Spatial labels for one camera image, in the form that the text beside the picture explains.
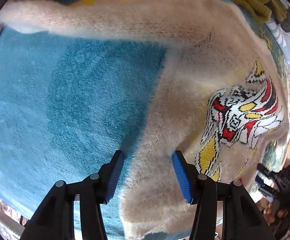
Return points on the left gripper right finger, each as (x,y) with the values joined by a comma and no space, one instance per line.
(187,176)

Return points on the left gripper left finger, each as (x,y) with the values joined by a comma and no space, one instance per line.
(109,175)

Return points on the light blue patterned quilt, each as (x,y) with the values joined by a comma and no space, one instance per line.
(282,38)

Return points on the beige fuzzy knit sweater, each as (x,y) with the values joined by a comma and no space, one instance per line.
(219,99)

